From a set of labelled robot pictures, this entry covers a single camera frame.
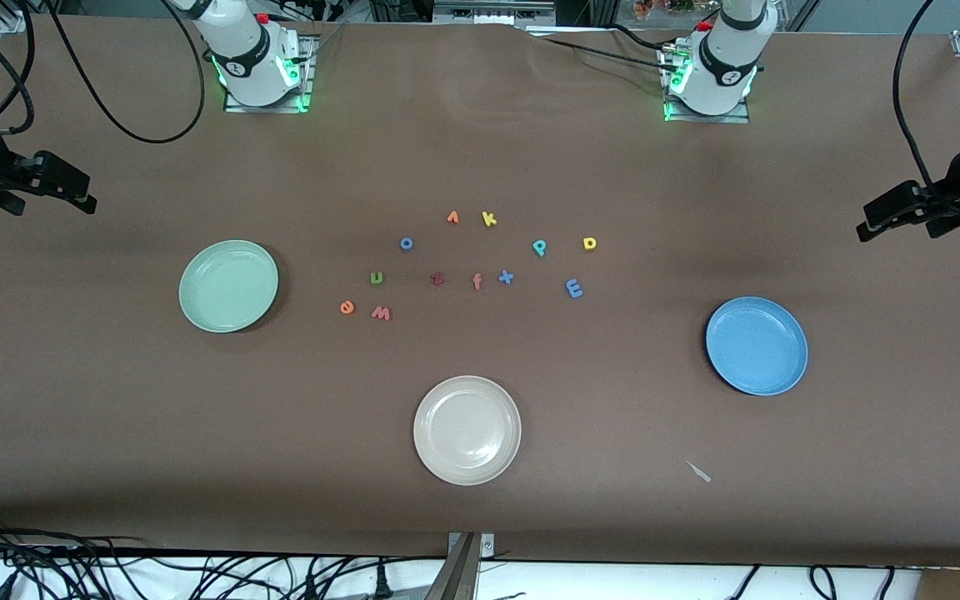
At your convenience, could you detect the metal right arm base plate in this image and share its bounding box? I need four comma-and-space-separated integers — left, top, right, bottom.
224, 35, 316, 114

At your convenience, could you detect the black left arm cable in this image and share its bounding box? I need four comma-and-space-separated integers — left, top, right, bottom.
892, 0, 960, 201

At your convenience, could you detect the blue plate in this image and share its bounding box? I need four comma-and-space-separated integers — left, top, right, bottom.
705, 297, 809, 397

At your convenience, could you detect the light green plate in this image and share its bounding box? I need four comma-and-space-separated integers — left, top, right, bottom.
178, 240, 279, 334

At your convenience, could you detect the metal table edge bracket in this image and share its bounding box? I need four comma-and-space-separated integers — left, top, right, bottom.
426, 532, 496, 600

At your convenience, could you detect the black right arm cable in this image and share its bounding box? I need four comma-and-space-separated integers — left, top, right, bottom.
45, 0, 207, 145

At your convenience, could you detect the black table back cable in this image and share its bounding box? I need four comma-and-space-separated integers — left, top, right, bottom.
530, 23, 677, 74

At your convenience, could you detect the black floor cable bundle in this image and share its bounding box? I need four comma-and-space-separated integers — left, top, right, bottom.
0, 515, 448, 600

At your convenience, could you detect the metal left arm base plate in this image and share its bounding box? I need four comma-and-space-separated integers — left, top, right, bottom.
662, 42, 752, 124

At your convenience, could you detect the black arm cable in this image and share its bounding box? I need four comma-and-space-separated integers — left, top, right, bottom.
892, 0, 960, 201
45, 0, 207, 145

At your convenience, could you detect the grey metal box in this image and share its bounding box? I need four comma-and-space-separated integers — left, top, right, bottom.
432, 0, 558, 28

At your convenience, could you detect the brown table cover sheet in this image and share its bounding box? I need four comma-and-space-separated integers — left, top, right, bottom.
0, 15, 960, 569

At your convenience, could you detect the beige plate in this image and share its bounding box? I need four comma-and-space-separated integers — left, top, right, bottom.
413, 376, 523, 487

